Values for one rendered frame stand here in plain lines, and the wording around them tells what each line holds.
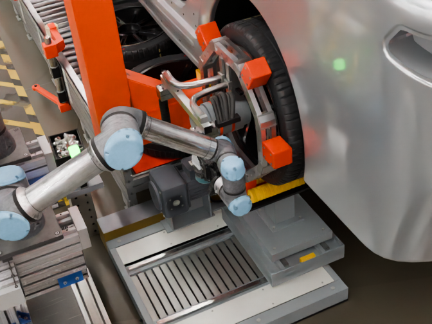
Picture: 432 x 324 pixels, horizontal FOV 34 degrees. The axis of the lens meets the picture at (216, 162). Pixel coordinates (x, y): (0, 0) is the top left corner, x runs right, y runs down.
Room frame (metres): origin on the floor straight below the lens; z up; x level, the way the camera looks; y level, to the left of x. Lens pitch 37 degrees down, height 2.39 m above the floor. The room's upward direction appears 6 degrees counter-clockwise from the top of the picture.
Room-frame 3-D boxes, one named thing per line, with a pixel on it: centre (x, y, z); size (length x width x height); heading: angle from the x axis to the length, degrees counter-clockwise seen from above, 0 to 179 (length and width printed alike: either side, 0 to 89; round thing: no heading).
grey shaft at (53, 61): (3.74, 0.88, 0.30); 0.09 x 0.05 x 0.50; 21
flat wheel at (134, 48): (3.87, 0.43, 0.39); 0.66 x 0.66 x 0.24
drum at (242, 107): (2.29, -0.03, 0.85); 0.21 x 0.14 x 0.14; 111
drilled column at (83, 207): (2.67, 0.67, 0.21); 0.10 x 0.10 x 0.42; 21
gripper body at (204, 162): (1.94, 0.01, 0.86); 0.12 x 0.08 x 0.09; 21
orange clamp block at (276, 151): (2.02, -0.22, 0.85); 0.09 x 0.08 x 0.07; 21
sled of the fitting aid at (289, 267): (2.38, -0.26, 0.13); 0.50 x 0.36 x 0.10; 21
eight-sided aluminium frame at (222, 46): (2.32, -0.10, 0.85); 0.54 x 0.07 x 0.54; 21
